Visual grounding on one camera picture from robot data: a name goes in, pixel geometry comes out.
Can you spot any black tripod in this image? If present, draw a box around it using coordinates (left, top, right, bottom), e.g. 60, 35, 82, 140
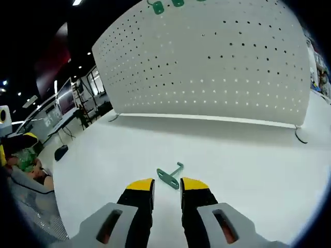
77, 79, 93, 130

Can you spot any small black rounded object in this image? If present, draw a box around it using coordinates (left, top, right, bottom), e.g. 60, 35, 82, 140
54, 144, 69, 162

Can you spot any large hanging red screen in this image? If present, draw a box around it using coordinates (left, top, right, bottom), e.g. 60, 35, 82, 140
34, 21, 72, 99

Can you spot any grey mesh chair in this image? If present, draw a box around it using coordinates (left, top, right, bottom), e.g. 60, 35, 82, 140
12, 190, 70, 241

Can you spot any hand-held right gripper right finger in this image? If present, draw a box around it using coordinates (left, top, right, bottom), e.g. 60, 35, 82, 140
180, 177, 288, 248

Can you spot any white perforated mounting plate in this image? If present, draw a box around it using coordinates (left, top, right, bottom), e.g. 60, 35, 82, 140
91, 0, 311, 145

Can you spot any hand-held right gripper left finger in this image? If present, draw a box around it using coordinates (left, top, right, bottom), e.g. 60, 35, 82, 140
51, 177, 155, 248

